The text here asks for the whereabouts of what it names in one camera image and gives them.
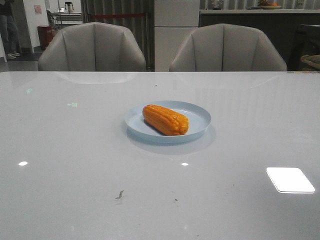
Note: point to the orange corn cob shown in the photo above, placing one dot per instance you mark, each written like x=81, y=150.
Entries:
x=165, y=120

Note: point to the light blue round plate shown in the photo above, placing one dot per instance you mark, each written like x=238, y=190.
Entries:
x=199, y=121

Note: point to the right beige upholstered chair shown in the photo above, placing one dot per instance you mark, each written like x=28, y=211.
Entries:
x=227, y=48

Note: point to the beige upholstered chair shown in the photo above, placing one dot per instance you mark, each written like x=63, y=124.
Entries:
x=227, y=48
x=93, y=47

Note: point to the left beige upholstered chair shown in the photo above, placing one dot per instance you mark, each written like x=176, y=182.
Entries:
x=93, y=47

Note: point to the white cabinet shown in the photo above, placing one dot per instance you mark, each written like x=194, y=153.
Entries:
x=173, y=20

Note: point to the red barrier belt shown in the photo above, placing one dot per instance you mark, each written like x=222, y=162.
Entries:
x=119, y=16

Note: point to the red trash bin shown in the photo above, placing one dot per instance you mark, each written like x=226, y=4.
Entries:
x=45, y=35

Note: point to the dark counter with white top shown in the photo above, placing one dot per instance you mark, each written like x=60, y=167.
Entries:
x=279, y=25

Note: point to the fruit bowl on counter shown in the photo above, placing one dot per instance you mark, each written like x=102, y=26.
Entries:
x=268, y=5

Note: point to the dark wooden chair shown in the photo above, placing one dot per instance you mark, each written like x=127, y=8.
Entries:
x=305, y=54

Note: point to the person in jeans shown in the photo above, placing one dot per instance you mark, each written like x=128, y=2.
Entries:
x=8, y=30

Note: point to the pink wall notice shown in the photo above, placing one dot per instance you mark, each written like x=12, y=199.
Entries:
x=37, y=9

